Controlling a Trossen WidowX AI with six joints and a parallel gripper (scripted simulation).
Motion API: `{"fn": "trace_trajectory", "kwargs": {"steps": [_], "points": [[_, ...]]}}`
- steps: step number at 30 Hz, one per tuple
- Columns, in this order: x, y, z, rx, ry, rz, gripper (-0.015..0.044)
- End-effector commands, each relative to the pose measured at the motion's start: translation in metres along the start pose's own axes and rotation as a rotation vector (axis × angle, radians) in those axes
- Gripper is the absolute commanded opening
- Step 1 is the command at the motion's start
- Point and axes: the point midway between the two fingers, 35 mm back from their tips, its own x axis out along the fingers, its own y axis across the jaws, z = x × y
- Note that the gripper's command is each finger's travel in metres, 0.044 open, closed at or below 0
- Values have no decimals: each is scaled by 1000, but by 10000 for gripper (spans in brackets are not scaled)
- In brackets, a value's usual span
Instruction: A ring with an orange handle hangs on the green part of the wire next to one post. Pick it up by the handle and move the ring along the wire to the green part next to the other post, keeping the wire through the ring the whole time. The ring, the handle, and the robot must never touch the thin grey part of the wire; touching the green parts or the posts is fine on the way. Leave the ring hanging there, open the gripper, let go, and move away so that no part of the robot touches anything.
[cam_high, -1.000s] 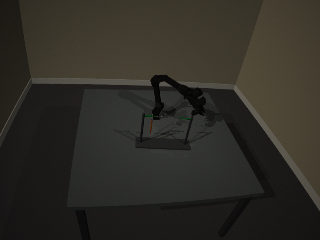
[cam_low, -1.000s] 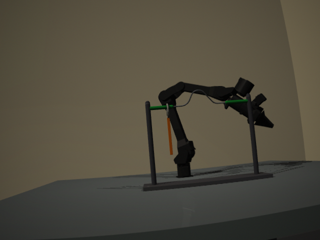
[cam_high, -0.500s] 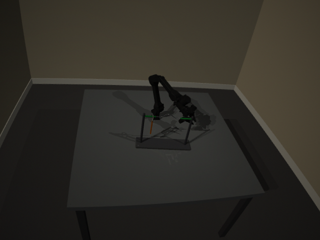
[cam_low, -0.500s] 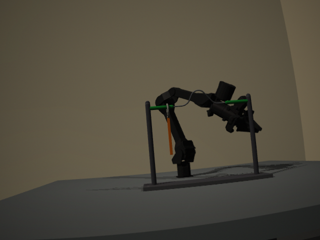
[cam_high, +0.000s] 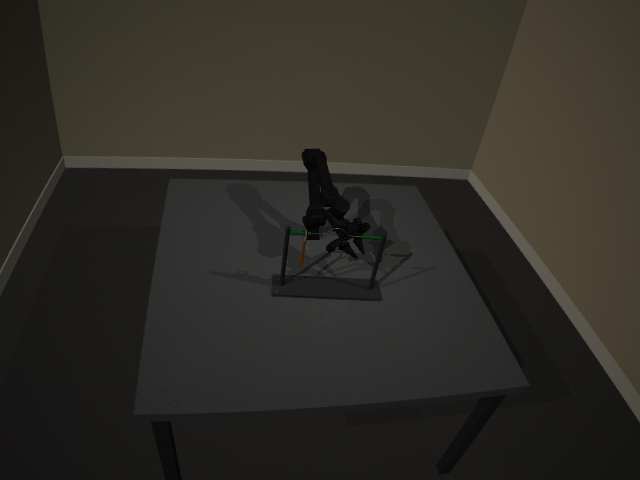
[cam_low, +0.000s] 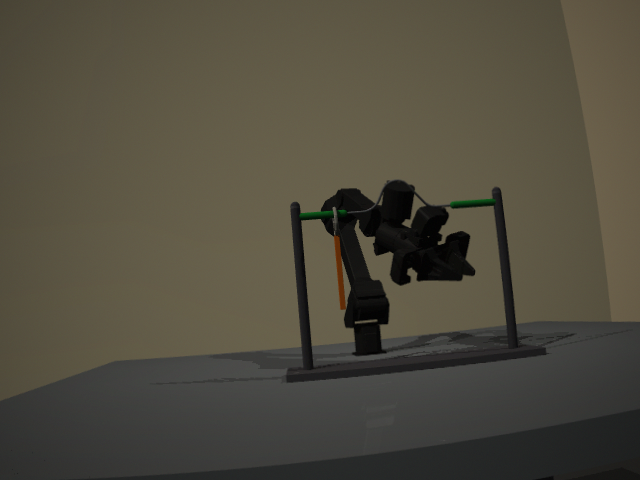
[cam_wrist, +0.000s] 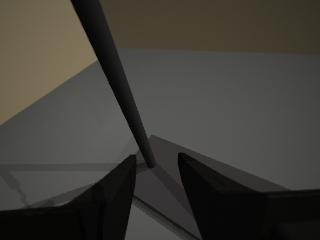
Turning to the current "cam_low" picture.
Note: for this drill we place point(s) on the orange handle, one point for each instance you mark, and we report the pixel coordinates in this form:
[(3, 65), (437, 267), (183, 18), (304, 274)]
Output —
[(338, 260)]

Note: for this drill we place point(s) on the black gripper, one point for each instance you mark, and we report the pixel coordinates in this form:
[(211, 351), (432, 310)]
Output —
[(431, 262)]

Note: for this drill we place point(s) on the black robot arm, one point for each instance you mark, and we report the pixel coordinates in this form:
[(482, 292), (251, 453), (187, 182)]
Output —
[(367, 299)]

